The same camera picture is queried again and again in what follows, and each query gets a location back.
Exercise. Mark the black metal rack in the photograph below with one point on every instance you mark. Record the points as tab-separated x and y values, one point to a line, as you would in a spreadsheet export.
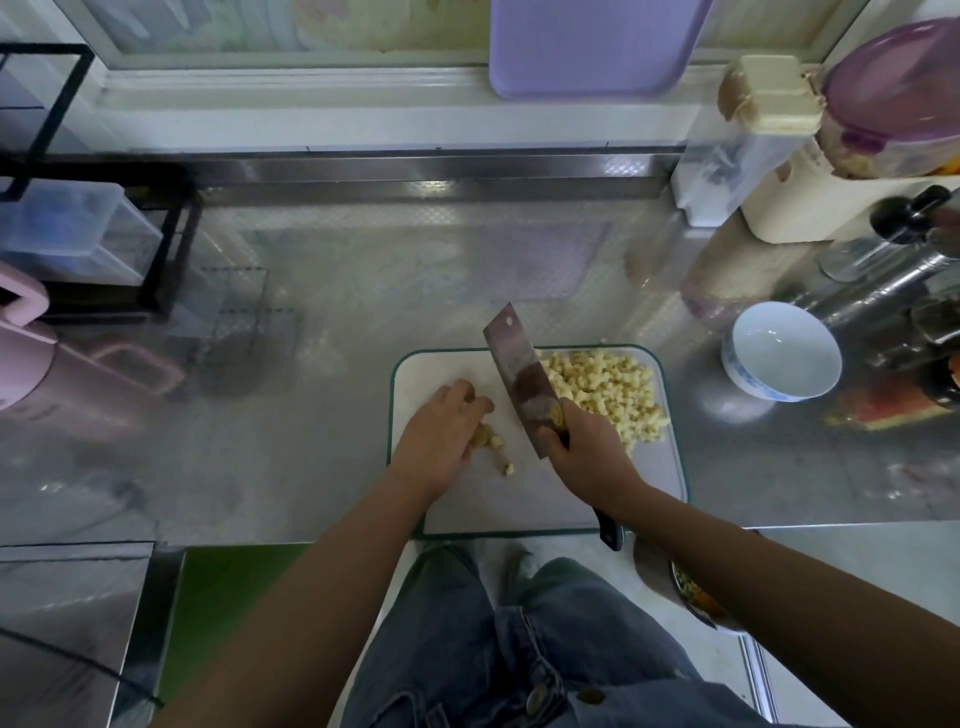
173	248

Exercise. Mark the purple lid food container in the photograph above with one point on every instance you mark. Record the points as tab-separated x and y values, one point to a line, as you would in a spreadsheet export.
893	98

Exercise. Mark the glass jar red lid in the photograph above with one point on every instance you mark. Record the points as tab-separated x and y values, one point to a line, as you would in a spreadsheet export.
930	327

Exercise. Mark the steel cleaver knife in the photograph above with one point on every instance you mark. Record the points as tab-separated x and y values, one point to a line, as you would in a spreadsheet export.
518	375

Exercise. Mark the cut yellow potato strips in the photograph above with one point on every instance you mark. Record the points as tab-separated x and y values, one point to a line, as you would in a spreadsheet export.
491	446

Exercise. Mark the pink kettle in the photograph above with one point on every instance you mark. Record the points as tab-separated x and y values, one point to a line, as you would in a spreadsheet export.
38	360

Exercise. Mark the person's right hand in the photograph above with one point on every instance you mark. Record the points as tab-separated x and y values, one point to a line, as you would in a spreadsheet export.
593	458

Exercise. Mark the purple plastic cutting board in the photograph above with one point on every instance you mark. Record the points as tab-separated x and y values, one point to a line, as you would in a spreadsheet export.
600	45

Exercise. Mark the green mat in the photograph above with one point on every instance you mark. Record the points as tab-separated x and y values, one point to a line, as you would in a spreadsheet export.
225	615

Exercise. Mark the metal bowl with scraps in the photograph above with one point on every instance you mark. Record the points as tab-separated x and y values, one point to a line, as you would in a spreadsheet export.
693	593

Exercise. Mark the white cutting board green rim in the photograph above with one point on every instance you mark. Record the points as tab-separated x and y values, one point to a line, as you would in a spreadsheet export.
495	503

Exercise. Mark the pile of diced potato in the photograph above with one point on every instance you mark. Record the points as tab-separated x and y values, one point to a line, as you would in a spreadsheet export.
608	390

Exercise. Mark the clear container cream lid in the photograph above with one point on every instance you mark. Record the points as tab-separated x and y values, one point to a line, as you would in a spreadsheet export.
743	147

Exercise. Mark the person's left hand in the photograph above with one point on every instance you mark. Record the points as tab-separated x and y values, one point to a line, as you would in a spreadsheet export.
435	443

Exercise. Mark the steel bin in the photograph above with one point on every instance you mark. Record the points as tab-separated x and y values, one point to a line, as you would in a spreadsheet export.
72	638

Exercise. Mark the person's blue jeans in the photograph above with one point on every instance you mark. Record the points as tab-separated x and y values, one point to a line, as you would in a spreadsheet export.
510	660

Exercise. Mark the clear plastic storage box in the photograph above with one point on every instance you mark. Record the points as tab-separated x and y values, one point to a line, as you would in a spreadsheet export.
75	233

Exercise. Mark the white bowl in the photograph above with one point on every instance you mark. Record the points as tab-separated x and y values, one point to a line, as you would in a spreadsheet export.
782	351

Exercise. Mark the sauce bottle red label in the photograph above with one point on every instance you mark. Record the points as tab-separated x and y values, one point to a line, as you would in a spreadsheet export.
942	383

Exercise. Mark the glass bottle black cap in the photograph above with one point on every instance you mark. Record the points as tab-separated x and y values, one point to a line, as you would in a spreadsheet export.
882	240

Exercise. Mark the cream plastic canister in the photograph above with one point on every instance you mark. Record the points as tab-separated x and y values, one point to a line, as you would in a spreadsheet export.
818	203

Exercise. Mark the person's right forearm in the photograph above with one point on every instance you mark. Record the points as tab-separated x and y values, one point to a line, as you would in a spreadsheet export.
810	615

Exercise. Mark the person's left forearm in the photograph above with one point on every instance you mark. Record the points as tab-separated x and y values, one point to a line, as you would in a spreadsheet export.
300	623

